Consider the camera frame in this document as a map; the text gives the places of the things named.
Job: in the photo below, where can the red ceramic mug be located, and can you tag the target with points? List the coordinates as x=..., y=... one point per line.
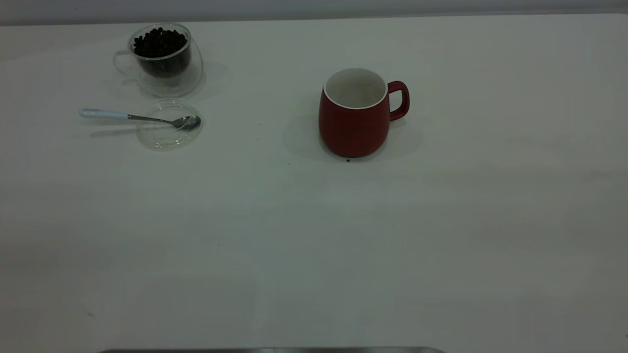
x=353, y=132

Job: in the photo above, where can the clear glass saucer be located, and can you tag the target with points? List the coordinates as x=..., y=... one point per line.
x=164, y=139

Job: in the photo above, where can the dark coffee beans pile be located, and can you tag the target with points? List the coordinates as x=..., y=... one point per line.
x=159, y=44

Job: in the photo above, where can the clear double-wall glass cup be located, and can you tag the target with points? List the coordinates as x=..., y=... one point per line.
x=171, y=86

